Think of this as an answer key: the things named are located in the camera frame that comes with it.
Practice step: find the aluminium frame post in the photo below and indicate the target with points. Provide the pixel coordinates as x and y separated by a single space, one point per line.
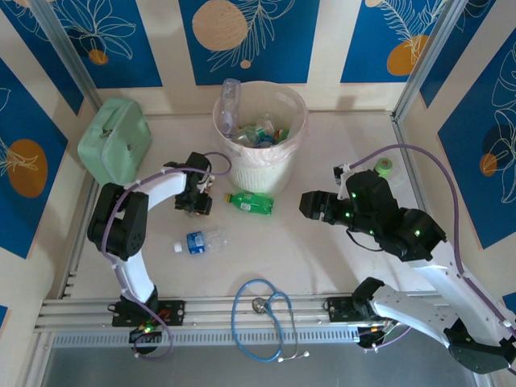
429 60
63 44

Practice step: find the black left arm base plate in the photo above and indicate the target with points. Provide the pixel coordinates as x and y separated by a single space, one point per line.
173 312

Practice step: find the blue label bottle white cap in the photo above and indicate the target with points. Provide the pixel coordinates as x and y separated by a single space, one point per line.
196 242

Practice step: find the pink plastic bin liner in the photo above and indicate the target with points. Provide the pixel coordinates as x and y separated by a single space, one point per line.
262 157

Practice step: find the blue stethoscope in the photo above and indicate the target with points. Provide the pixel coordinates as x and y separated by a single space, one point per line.
258 304

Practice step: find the Pepsi label bottle blue cap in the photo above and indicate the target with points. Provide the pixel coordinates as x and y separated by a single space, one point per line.
267 140

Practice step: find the crushed green plastic bottle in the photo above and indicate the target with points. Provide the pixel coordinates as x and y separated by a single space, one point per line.
285 134

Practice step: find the mint green zip case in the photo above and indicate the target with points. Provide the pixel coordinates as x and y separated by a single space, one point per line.
117 145

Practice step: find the green tape roll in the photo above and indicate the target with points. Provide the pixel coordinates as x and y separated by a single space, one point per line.
385 166

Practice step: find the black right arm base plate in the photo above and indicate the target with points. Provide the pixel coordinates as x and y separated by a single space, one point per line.
336 308

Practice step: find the white plastic bin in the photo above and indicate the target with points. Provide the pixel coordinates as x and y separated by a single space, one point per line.
260 177

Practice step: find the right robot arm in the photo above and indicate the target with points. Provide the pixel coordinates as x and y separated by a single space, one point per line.
443 278

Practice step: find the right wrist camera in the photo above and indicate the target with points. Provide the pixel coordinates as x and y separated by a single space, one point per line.
344 181

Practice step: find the black controller box with LED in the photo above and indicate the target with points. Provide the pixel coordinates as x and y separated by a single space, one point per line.
145 334
371 338

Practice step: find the clear bottle with purple label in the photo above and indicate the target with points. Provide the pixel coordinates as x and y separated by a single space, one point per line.
230 109

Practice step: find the green bottle with white label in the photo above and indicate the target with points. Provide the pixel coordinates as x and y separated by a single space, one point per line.
252 202

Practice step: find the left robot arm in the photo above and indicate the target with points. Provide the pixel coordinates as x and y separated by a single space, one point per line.
117 225

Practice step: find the aluminium table edge rail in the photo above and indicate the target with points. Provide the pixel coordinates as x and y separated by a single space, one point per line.
209 312

